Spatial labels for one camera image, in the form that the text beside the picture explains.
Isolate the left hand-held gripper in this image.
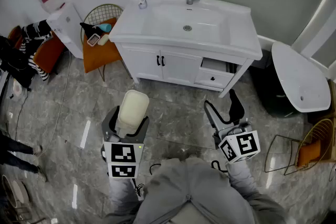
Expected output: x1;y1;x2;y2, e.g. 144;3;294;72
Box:
101;105;150;179

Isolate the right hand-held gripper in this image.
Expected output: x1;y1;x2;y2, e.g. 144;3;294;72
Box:
204;89;261;165

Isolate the person's left forearm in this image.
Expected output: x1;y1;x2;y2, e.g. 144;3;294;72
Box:
107;177;148;218

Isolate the person's right forearm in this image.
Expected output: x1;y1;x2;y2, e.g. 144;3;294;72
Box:
225;161;261;202

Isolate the pale green rectangular block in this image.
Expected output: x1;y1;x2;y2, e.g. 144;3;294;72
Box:
97;34;110;46

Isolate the white drawer with black knob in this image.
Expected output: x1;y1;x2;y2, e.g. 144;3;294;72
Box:
194;69;235;89

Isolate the black basin base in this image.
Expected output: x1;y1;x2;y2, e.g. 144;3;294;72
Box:
249;49;300;119

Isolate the open white vanity drawer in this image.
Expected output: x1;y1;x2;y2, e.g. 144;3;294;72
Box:
200;57;237;73

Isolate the white vanity cabinet door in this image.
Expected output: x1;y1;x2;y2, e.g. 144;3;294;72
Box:
160;50;203;86
121;45;164;82

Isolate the orange seat cushion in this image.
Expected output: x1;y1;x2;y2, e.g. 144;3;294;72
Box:
82;17;124;74
296;138;322;168

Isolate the person's grey-clothed body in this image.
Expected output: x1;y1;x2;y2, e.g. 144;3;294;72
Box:
103;157;289;224

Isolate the white pink drain basket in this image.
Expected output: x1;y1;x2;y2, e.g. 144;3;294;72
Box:
86;33;101;47

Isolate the blue cup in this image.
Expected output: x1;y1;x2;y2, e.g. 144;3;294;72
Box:
95;23;112;34

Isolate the black cloth item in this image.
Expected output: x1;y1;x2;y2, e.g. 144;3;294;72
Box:
79;22;102;38

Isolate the orange upholstered chair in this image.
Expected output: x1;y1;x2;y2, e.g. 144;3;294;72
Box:
7;25;67;74

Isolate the white sink vanity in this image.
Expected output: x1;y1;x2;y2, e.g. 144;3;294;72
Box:
108;0;263;99

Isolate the white water dispenser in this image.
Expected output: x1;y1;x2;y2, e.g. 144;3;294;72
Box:
46;2;85;60

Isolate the round table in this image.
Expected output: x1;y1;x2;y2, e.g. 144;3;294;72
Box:
0;174;30;208

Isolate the black bag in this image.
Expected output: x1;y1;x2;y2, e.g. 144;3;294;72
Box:
0;35;36;89

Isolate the striped black white clothing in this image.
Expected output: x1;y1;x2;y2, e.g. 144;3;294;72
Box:
20;20;54;82

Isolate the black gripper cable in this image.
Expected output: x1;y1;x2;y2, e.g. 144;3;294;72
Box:
211;159;229;174
130;163;162;201

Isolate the black wire frame stand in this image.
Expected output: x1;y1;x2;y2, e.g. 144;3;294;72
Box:
264;134;301;176

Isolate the thin white floor cable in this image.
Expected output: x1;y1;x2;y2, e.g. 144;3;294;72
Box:
38;50;72;156

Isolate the gold wire chair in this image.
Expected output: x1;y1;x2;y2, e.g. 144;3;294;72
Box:
293;118;336;172
79;3;133;88

